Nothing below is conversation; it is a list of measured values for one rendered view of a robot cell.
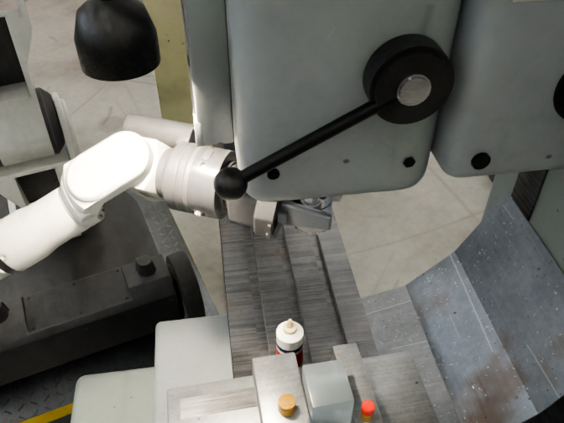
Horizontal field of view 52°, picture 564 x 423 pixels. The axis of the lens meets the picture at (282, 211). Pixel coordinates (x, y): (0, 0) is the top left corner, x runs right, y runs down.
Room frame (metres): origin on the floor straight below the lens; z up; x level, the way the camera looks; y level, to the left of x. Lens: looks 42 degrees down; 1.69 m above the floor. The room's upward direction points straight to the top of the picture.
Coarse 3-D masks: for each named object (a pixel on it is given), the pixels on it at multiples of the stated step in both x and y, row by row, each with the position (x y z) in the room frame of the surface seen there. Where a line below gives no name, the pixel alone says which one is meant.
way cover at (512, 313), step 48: (480, 240) 0.71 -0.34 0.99; (528, 240) 0.64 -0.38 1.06; (432, 288) 0.68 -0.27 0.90; (480, 288) 0.63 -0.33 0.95; (528, 288) 0.58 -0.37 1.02; (384, 336) 0.62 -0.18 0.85; (432, 336) 0.60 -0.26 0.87; (480, 336) 0.56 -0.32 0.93; (528, 336) 0.51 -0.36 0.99; (432, 384) 0.51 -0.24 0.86; (480, 384) 0.49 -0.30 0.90; (528, 384) 0.46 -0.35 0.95
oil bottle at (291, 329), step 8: (288, 320) 0.52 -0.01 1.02; (280, 328) 0.52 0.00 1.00; (288, 328) 0.51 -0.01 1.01; (296, 328) 0.51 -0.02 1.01; (280, 336) 0.51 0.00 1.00; (288, 336) 0.50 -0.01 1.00; (296, 336) 0.50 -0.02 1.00; (280, 344) 0.50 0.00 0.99; (288, 344) 0.50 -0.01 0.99; (296, 344) 0.50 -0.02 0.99; (280, 352) 0.50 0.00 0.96; (288, 352) 0.49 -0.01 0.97; (296, 352) 0.50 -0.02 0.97
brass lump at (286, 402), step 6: (282, 396) 0.38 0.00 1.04; (288, 396) 0.38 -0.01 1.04; (282, 402) 0.37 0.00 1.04; (288, 402) 0.37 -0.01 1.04; (294, 402) 0.37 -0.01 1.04; (282, 408) 0.37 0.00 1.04; (288, 408) 0.37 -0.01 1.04; (294, 408) 0.37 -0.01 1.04; (282, 414) 0.37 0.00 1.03; (288, 414) 0.37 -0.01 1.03
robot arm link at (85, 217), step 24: (96, 144) 0.58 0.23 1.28; (120, 144) 0.57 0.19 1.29; (144, 144) 0.57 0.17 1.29; (72, 168) 0.56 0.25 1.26; (96, 168) 0.55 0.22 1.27; (120, 168) 0.55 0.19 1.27; (144, 168) 0.55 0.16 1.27; (72, 192) 0.54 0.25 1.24; (96, 192) 0.53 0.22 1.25; (120, 192) 0.54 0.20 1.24; (72, 216) 0.54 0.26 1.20; (96, 216) 0.54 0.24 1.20
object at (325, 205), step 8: (296, 200) 0.52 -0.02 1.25; (304, 200) 0.51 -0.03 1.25; (312, 200) 0.51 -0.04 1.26; (320, 200) 0.51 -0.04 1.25; (328, 200) 0.51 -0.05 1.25; (320, 208) 0.51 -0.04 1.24; (328, 208) 0.52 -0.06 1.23; (304, 232) 0.51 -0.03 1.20; (312, 232) 0.51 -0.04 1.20; (320, 232) 0.51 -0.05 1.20
